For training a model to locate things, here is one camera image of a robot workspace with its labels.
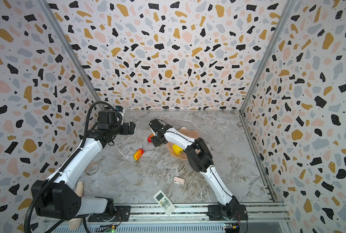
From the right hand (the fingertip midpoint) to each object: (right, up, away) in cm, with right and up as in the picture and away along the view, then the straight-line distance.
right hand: (154, 138), depth 98 cm
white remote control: (+10, -31, -22) cm, 39 cm away
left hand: (-12, +11, -17) cm, 24 cm away
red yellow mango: (-9, -10, -5) cm, 14 cm away
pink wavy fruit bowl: (+20, -11, -4) cm, 23 cm away
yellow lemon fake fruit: (+16, -6, -6) cm, 19 cm away
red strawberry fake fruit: (-4, -1, +2) cm, 4 cm away
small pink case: (+17, -23, -15) cm, 32 cm away
